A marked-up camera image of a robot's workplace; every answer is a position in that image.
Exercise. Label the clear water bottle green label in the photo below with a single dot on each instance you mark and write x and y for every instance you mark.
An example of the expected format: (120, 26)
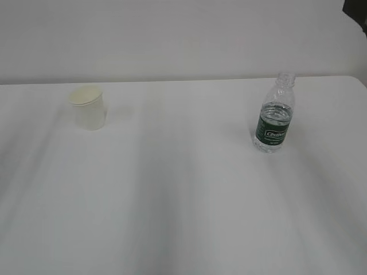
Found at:
(276, 114)

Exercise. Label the white paper cup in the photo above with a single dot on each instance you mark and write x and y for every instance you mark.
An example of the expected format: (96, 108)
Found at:
(87, 103)

